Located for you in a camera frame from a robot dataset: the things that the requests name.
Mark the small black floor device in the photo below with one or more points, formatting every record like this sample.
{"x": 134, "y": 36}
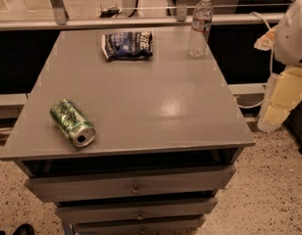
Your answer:
{"x": 109, "y": 12}

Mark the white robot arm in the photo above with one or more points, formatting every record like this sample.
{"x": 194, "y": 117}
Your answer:
{"x": 288, "y": 42}

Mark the blue chip bag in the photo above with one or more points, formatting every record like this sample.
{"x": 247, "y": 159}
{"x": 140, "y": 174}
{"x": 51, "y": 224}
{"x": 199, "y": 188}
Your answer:
{"x": 127, "y": 45}

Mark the top grey drawer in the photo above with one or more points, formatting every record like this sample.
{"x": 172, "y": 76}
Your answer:
{"x": 131, "y": 183}

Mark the grey drawer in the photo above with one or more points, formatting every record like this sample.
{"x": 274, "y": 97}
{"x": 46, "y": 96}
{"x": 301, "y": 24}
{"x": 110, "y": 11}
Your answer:
{"x": 137, "y": 210}
{"x": 131, "y": 183}
{"x": 140, "y": 226}

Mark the middle grey drawer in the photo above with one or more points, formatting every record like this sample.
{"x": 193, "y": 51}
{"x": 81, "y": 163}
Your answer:
{"x": 137, "y": 210}

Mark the metal railing frame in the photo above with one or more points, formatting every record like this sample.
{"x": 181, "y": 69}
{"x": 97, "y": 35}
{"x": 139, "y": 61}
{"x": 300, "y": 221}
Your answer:
{"x": 82, "y": 14}

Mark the clear plastic water bottle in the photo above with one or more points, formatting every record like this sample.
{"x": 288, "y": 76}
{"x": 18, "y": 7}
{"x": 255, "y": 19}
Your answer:
{"x": 200, "y": 28}

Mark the bottom grey drawer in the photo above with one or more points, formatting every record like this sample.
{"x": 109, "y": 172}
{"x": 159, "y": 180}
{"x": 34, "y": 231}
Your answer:
{"x": 140, "y": 226}

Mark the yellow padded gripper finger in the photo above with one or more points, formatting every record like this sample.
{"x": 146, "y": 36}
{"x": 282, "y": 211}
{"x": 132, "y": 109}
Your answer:
{"x": 267, "y": 41}
{"x": 283, "y": 94}

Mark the green soda can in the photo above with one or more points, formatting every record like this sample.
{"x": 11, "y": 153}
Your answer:
{"x": 77, "y": 128}

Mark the black shoe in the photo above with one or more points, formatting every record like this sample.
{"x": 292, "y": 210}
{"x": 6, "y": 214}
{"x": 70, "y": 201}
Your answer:
{"x": 24, "y": 229}

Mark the grey drawer cabinet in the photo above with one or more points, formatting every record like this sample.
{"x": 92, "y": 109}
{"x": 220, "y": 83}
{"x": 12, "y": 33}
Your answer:
{"x": 171, "y": 111}

